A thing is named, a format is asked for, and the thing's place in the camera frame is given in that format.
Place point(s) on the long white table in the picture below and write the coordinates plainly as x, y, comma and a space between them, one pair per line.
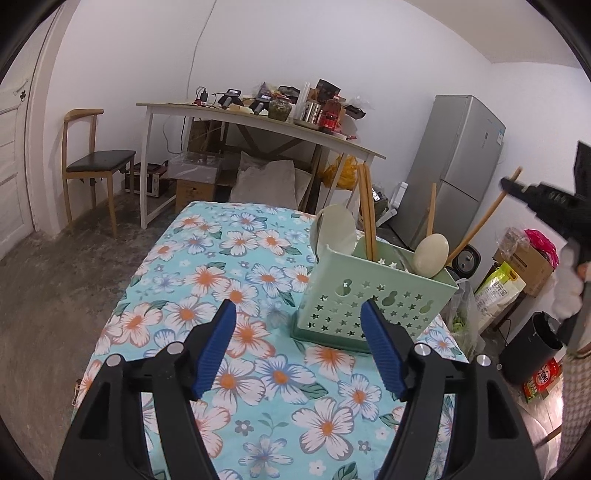
221, 113

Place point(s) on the person's right forearm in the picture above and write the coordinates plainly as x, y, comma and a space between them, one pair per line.
570, 286

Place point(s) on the floral turquoise tablecloth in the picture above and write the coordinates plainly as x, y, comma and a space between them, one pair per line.
258, 277

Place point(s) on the white sack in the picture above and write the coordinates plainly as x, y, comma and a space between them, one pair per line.
265, 182

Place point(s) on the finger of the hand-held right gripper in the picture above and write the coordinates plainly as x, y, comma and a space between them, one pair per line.
517, 190

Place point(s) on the grey refrigerator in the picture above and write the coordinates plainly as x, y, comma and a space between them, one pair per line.
452, 166

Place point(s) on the black handheld device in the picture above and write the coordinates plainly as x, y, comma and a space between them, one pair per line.
229, 98
261, 104

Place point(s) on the jar of green contents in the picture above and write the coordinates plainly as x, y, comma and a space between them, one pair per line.
280, 110

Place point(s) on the small box on floor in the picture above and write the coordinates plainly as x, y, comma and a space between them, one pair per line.
76, 390

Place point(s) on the cream spoon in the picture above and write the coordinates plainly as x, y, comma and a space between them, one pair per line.
430, 256

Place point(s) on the red and white appliance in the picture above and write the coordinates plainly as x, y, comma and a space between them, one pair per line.
147, 180

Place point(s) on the translucent rice paddle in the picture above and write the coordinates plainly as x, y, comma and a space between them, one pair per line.
334, 228

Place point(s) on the stack of steel cups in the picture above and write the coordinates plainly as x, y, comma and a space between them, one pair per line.
313, 113

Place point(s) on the red and green packet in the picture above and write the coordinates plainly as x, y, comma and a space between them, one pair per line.
542, 377

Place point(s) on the black trash bin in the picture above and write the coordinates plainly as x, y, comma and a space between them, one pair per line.
531, 346

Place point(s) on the brown cardboard box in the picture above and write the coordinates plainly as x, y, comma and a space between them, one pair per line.
191, 190

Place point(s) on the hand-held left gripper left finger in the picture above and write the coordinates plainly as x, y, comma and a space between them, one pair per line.
214, 350

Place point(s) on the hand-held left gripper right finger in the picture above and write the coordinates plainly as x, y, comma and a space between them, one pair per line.
383, 350

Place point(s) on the wooden chair with black seat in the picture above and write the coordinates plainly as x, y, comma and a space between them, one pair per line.
99, 159

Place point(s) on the red bottle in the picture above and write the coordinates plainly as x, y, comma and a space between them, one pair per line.
330, 117

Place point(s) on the white door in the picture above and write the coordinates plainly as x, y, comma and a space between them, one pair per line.
14, 175

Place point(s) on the black carton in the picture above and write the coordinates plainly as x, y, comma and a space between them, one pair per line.
327, 87

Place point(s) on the plastic bag of greens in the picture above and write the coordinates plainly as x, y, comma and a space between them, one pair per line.
461, 318

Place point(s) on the clear plastic storage box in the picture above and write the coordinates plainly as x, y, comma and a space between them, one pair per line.
194, 164

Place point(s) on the black and white rice cooker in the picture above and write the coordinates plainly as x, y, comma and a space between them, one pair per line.
466, 264

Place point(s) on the green perforated utensil holder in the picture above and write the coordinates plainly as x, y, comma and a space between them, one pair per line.
369, 300

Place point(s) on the open cardboard box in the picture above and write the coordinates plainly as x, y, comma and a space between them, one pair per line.
526, 261

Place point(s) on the pink plastic bag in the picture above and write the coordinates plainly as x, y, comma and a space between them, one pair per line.
541, 242

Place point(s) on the yellow plastic bag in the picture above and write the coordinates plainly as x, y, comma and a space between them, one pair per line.
341, 174

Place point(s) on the yellow green rice bag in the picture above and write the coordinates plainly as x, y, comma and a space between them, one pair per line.
498, 287

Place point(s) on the person's checked garment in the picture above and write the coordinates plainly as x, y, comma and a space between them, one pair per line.
575, 406

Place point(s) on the clear crumpled plastic bag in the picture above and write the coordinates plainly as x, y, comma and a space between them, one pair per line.
358, 105

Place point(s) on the small red device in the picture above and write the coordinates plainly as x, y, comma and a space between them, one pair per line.
202, 96

